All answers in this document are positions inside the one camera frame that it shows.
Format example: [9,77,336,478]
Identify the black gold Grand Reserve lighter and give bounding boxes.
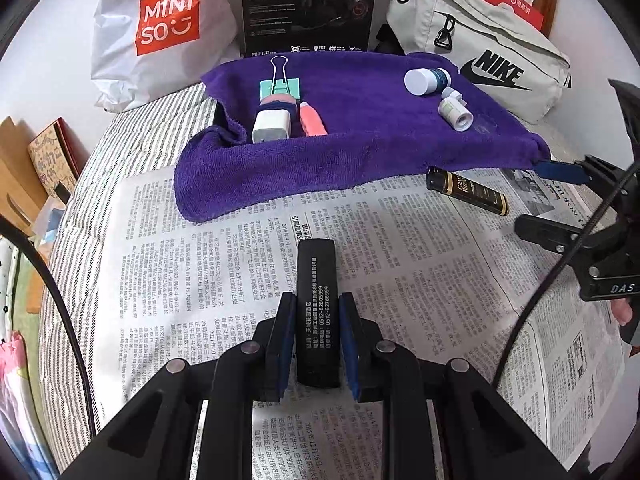
[426,166,509,216]

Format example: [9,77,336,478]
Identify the black rectangular lighter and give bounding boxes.
[295,238,341,389]

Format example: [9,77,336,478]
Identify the right hand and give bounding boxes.
[611,298,640,347]

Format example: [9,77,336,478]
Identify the newspaper sheet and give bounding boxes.
[73,168,627,479]

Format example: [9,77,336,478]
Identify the clear plastic cap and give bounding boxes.
[472,114,498,136]

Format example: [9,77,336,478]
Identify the grey Nike waist bag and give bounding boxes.
[386,0,572,124]

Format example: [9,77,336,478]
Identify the white green label jar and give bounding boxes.
[438,98,474,132]

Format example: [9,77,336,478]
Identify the white blue cylinder bottle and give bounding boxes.
[404,68,451,96]

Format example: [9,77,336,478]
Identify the purple towel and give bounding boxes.
[174,52,551,222]

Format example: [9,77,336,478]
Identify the white USB charger plug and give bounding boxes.
[252,108,291,144]

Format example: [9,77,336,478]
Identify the pink striped cloth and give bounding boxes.
[0,330,60,479]

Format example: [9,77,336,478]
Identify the striped bed sheet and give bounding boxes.
[38,79,626,474]

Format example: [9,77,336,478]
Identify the pink and blue eraser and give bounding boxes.
[258,93,298,118]

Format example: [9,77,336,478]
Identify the teal binder clip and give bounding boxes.
[259,54,300,100]

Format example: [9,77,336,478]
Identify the brown patterned notebook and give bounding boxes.
[27,118,80,204]

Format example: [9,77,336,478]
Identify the wooden bed headboard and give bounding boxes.
[0,117,48,236]

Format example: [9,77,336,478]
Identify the black headset box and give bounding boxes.
[242,0,374,58]

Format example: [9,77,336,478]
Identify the white Miniso plastic bag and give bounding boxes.
[90,0,240,113]

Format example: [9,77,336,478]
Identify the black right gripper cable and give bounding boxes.
[491,159,640,390]

